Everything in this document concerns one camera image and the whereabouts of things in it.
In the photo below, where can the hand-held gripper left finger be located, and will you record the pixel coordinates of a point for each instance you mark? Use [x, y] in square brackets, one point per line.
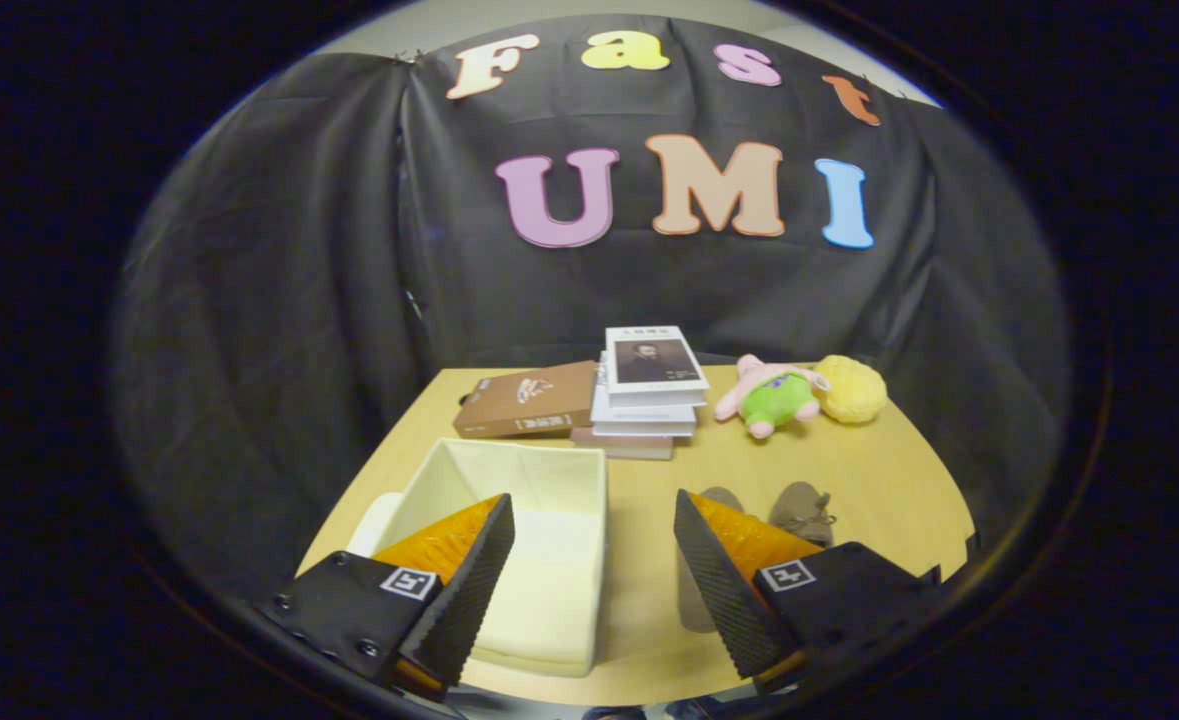
[469, 600]

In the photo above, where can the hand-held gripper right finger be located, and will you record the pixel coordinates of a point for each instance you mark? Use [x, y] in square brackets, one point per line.
[724, 600]

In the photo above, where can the white fabric storage box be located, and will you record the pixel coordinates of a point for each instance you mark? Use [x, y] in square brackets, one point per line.
[549, 560]

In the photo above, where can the brown fuzzy slipper shoe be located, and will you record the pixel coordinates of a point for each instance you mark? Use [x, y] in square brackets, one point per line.
[729, 498]
[799, 510]

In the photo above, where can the pale brown edged book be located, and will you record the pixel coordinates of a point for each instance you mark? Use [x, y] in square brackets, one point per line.
[624, 446]

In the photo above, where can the brown cover book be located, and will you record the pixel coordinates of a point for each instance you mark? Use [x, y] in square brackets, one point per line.
[529, 400]

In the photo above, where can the pink and green plush toy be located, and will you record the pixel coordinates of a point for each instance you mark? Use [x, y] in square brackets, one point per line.
[774, 395]

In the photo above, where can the yellow plush toy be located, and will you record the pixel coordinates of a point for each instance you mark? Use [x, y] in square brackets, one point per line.
[854, 390]

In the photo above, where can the black upright block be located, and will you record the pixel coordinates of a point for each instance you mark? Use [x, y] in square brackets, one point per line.
[971, 548]

